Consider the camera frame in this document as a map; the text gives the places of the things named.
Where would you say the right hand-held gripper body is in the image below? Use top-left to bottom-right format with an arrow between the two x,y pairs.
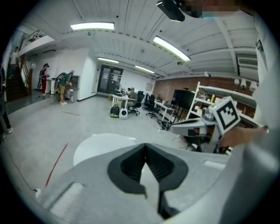
200,96 -> 241,137

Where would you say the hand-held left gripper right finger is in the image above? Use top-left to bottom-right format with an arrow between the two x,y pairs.
145,143 -> 233,221

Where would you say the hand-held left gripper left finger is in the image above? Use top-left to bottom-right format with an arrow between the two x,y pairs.
41,143 -> 163,224

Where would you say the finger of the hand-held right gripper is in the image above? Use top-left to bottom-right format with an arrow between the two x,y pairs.
170,119 -> 208,137

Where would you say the person's right forearm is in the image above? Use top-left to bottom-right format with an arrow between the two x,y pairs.
243,125 -> 270,145

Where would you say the person's right hand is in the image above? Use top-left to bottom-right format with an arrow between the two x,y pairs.
219,128 -> 245,149

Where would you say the white shelving rack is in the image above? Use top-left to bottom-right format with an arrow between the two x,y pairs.
185,81 -> 264,154

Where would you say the white office desk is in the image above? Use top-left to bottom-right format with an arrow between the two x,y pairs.
112,93 -> 130,109
154,99 -> 181,124

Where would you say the black monitor screen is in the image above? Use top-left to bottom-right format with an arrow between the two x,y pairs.
172,89 -> 196,110

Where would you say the person's white shirt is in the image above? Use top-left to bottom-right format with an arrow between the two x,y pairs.
225,8 -> 280,224

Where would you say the white hanging lamp cluster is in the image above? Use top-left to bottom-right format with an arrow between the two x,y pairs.
233,77 -> 258,92

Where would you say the black office chair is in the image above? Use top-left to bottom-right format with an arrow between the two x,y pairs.
145,94 -> 161,119
142,93 -> 151,111
128,91 -> 145,116

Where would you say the red floor tape strip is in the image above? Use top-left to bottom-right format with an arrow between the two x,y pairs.
44,142 -> 69,190

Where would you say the round white table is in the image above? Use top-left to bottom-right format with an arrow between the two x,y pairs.
73,133 -> 137,167

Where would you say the long ceiling light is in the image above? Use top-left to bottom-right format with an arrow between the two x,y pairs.
97,57 -> 119,64
152,35 -> 191,62
134,65 -> 155,74
70,21 -> 115,31

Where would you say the black and green backpack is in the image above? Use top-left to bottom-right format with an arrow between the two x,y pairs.
109,105 -> 120,119

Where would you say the black glass double door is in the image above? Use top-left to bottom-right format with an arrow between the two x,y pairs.
98,65 -> 124,94

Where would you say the grey cabinet counter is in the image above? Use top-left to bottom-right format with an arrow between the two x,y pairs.
65,75 -> 81,103

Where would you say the wooden staircase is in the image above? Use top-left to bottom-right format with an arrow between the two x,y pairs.
5,54 -> 30,103

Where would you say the white wall air conditioner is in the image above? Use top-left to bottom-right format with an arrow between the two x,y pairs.
237,56 -> 259,71

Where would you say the black floor cable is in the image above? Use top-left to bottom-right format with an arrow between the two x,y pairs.
2,140 -> 37,192

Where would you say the black head-worn camera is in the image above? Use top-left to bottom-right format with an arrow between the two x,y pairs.
156,0 -> 186,23

